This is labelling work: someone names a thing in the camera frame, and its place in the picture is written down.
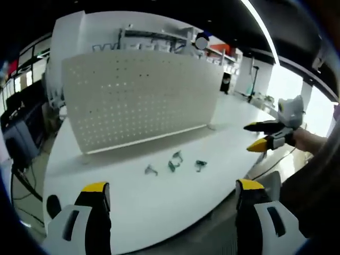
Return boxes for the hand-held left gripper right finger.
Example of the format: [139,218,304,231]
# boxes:
[235,178,309,255]

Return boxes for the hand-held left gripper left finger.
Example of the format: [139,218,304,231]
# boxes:
[44,182,112,255]

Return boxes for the metal hook assembly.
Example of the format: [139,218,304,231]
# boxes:
[194,159,208,173]
[167,150,184,173]
[144,164,159,177]

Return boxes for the white perforated mounting plate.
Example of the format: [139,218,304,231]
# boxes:
[61,49,224,164]

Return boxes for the black round object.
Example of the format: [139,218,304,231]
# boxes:
[46,194,62,220]

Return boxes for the black standing scooter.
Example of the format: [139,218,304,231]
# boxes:
[247,57,260,103]

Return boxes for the person's dark clothing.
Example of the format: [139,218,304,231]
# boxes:
[278,105,340,240]

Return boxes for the ceiling light strip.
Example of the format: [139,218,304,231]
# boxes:
[240,0,281,66]

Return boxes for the dark desk with monitors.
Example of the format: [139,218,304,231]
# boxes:
[0,79,54,167]

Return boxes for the white storage shelf rack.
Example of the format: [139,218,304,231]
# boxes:
[91,25,205,58]

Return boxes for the thin cable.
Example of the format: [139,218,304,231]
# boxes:
[248,147,297,180]

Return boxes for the black floor cables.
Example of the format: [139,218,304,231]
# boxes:
[10,164,47,229]

